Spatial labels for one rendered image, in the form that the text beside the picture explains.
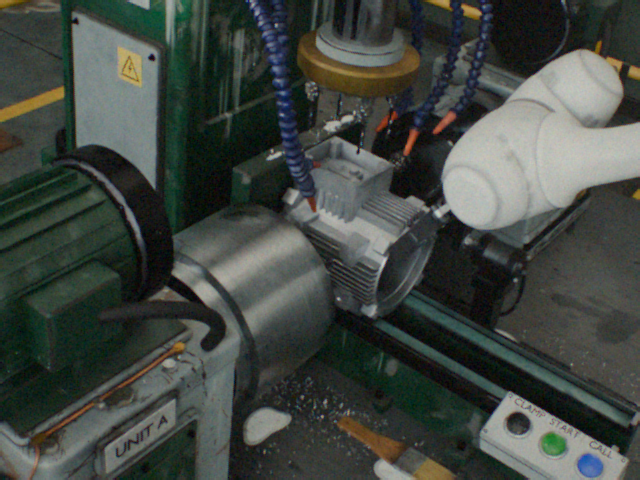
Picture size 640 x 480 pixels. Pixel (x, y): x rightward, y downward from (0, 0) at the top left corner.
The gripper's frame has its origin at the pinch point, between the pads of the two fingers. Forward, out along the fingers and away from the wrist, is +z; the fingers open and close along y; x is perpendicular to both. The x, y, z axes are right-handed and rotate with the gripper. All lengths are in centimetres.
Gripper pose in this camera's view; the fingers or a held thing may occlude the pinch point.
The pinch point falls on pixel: (408, 243)
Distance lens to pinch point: 136.3
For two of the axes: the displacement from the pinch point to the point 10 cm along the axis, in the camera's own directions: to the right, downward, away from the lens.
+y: -6.1, 3.9, -6.8
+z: -4.9, 4.9, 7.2
